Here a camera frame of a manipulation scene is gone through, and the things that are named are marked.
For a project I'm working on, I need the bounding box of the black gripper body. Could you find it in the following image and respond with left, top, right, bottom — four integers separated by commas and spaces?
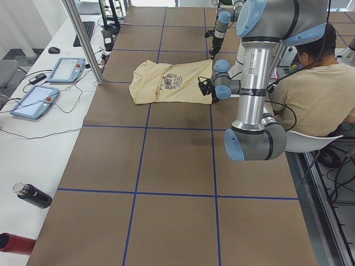
209, 36, 224, 60
210, 90, 219, 104

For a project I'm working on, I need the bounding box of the cream long-sleeve graphic shirt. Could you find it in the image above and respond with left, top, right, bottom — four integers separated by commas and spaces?
129, 60, 212, 104

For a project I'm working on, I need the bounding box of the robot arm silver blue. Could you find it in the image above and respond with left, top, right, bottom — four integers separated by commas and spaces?
211, 1, 330, 161
205, 0, 245, 60

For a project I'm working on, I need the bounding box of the white plastic chair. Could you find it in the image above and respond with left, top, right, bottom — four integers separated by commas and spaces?
285, 131, 343, 153

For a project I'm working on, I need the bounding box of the seated person in beige shirt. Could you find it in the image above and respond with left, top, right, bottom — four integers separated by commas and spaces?
269, 24, 354, 137

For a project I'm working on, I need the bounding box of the black box with label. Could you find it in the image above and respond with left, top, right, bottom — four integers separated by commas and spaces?
102, 29, 114, 52

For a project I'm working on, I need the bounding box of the black keyboard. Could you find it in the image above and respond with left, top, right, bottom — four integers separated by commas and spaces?
73, 21, 95, 47

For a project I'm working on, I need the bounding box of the upper blue teach pendant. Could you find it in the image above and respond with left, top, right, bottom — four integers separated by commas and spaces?
47, 58, 85, 83

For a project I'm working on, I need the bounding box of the blue teach pendant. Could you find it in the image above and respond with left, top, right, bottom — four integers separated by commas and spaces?
47, 58, 85, 83
10, 85, 59, 120

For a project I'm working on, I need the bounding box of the black computer mouse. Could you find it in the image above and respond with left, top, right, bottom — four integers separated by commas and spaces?
48, 47, 60, 54

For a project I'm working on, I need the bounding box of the small black power adapter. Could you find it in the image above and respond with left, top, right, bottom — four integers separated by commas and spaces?
29, 73, 47, 85

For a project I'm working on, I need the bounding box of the lower blue teach pendant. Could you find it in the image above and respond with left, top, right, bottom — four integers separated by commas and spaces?
10, 85, 59, 120

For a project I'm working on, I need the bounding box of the black water bottle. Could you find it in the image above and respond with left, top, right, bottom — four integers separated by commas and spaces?
12, 182, 52, 209

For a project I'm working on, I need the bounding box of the red cylinder bottle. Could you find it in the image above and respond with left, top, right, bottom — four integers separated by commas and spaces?
1, 233, 36, 255

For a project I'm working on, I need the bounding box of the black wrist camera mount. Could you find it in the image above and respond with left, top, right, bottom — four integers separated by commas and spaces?
197, 76, 212, 96

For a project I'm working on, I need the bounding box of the aluminium frame post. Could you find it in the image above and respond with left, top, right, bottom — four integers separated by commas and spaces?
62, 0, 104, 85

